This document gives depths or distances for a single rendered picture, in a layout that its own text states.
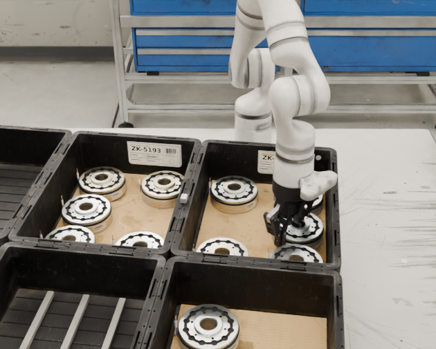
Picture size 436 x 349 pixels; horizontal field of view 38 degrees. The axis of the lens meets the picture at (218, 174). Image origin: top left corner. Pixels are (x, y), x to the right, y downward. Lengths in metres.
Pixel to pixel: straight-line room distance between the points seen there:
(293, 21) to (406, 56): 2.20
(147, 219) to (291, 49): 0.50
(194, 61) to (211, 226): 1.92
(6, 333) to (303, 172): 0.59
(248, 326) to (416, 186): 0.78
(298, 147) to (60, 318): 0.52
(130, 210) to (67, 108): 2.28
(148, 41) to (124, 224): 1.90
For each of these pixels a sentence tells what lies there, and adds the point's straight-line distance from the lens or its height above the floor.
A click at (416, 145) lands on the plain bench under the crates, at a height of 0.70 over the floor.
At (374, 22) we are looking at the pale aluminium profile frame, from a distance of 3.15.
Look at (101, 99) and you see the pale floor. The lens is 3.70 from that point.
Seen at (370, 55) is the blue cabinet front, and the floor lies 0.41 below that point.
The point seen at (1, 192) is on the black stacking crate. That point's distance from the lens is 1.53.
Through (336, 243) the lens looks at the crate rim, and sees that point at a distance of 1.17.
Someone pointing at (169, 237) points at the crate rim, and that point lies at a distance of 1.17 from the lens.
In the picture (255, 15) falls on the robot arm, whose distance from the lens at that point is 1.33.
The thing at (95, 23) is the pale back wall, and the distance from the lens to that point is 4.10.
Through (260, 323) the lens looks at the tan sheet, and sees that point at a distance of 1.15.
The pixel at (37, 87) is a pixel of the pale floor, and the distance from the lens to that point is 3.92.
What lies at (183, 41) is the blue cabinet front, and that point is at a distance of 3.15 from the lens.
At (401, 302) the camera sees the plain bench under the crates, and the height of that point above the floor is 0.70.
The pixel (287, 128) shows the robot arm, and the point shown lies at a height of 1.12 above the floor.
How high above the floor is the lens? 1.67
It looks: 34 degrees down
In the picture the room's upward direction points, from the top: straight up
